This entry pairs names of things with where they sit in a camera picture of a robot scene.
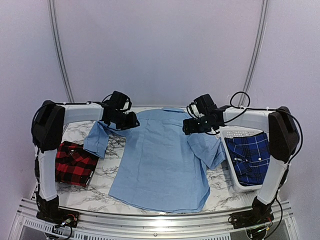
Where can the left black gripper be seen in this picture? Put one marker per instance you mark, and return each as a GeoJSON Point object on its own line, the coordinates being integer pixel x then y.
{"type": "Point", "coordinates": [131, 123]}

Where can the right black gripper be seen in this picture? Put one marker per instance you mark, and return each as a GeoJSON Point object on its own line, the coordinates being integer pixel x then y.
{"type": "Point", "coordinates": [190, 128]}

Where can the light blue long sleeve shirt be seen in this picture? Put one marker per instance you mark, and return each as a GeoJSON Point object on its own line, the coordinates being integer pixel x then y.
{"type": "Point", "coordinates": [162, 168]}

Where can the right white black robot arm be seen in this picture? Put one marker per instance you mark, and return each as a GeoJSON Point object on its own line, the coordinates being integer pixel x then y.
{"type": "Point", "coordinates": [285, 141]}

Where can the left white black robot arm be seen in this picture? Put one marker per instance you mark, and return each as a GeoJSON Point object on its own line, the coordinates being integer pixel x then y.
{"type": "Point", "coordinates": [47, 131]}

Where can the white plastic basket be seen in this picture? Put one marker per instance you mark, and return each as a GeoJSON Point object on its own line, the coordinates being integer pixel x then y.
{"type": "Point", "coordinates": [232, 172]}

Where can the blue plaid shirt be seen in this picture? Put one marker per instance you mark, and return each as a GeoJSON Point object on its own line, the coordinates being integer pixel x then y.
{"type": "Point", "coordinates": [250, 157]}

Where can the red black plaid folded shirt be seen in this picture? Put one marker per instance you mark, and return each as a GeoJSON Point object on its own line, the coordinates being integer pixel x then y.
{"type": "Point", "coordinates": [74, 165]}

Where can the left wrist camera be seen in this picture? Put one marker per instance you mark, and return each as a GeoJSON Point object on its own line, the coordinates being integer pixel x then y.
{"type": "Point", "coordinates": [127, 106]}

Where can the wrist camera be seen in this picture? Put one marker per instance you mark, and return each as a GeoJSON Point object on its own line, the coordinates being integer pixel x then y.
{"type": "Point", "coordinates": [127, 106]}
{"type": "Point", "coordinates": [190, 110]}

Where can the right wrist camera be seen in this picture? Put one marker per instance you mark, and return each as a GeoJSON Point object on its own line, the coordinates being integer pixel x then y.
{"type": "Point", "coordinates": [190, 110]}

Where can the right aluminium corner post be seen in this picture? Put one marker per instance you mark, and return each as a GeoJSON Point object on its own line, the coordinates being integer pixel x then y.
{"type": "Point", "coordinates": [262, 25]}

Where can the aluminium front frame rail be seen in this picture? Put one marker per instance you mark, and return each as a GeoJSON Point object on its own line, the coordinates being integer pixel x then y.
{"type": "Point", "coordinates": [110, 226]}

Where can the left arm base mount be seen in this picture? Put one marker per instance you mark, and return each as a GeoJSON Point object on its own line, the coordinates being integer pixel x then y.
{"type": "Point", "coordinates": [65, 217]}

